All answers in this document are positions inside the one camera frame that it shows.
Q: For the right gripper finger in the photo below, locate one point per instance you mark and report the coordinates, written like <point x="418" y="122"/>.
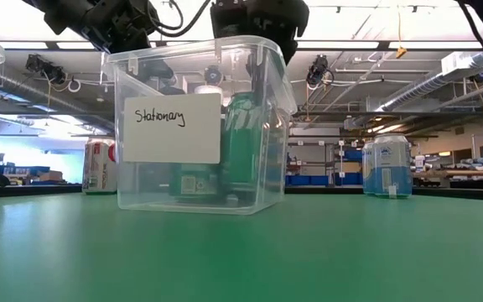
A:
<point x="258" y="67"/>

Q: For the green soda can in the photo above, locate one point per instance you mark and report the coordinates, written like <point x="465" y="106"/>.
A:
<point x="195" y="184"/>
<point x="241" y="138"/>

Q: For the silver red cola can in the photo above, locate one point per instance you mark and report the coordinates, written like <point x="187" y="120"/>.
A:
<point x="97" y="168"/>

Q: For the clear plastic bin with label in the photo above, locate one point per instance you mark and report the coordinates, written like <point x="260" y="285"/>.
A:
<point x="149" y="184"/>

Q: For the blue white soda can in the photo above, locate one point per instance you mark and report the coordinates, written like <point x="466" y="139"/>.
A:
<point x="392" y="168"/>

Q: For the black ceiling-hung device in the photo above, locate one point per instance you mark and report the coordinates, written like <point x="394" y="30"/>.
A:
<point x="319" y="67"/>
<point x="44" y="69"/>

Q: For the white handwritten paper label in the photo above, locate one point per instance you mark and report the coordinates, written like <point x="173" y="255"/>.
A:
<point x="170" y="142"/>

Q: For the shelf with blue bins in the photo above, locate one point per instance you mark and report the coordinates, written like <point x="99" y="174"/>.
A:
<point x="15" y="172"/>
<point x="308" y="180"/>

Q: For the cluttered wooden workbench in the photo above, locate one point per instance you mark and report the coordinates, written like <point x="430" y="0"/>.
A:
<point x="468" y="173"/>

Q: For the grey ceiling duct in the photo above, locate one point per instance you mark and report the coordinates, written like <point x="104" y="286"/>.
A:
<point x="36" y="94"/>

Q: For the silver ventilation duct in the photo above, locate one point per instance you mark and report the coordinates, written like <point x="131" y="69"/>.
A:
<point x="434" y="79"/>

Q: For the black aluminium table frame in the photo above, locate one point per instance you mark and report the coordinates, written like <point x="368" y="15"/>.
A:
<point x="27" y="191"/>

